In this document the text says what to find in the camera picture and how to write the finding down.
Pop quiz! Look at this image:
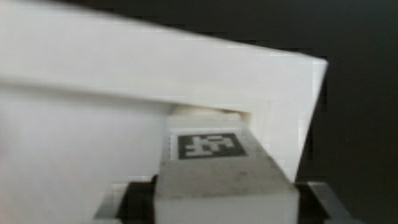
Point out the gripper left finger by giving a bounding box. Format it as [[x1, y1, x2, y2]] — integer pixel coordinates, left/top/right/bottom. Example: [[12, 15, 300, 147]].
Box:
[[90, 174, 160, 224]]

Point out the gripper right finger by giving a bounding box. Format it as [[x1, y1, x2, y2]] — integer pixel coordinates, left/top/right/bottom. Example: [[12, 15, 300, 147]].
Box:
[[295, 182, 364, 224]]

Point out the white table leg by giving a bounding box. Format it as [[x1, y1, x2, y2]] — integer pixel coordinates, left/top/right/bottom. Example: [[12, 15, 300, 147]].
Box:
[[154, 106, 298, 224]]

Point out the white square table top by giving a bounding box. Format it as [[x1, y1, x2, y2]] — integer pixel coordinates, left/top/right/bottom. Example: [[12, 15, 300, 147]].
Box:
[[0, 0, 327, 224]]

